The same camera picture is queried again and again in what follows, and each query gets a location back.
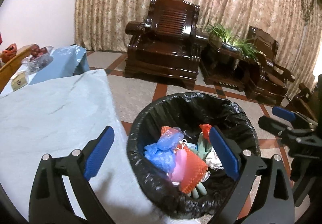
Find small red net piece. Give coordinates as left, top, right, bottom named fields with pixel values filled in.
left=199, top=124, right=212, bottom=143

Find green potted plant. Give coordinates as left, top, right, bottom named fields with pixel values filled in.
left=206, top=23, right=259, bottom=62

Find light blue tablecloth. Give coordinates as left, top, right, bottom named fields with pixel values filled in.
left=1, top=70, right=164, bottom=223

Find dark wooden armchair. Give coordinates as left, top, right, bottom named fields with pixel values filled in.
left=244, top=26, right=295, bottom=106
left=124, top=0, right=208, bottom=90

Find wooden curved chair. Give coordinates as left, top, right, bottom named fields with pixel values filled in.
left=0, top=44, right=34, bottom=92

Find black lined trash bin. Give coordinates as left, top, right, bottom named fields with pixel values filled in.
left=127, top=92, right=260, bottom=219

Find dark wooden side table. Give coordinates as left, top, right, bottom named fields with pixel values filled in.
left=200, top=35, right=257, bottom=92

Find blue cloth side table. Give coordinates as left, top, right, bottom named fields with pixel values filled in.
left=0, top=44, right=91, bottom=96

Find white tissue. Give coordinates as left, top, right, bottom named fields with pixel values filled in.
left=205, top=148, right=224, bottom=171

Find red orange bag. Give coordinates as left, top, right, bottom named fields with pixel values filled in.
left=1, top=43, right=18, bottom=63

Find dark red apples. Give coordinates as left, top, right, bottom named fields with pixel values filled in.
left=31, top=44, right=48, bottom=59

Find green rubber glove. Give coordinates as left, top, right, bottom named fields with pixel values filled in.
left=192, top=133, right=212, bottom=199

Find orange foam net sleeve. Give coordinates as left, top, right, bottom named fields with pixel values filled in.
left=168, top=137, right=202, bottom=195

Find blue plastic bag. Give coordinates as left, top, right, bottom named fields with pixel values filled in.
left=143, top=126, right=185, bottom=173

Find glass fruit bowl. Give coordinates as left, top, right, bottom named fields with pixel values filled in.
left=21, top=46, right=54, bottom=75

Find cream tissue box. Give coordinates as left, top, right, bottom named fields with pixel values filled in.
left=11, top=76, right=28, bottom=91

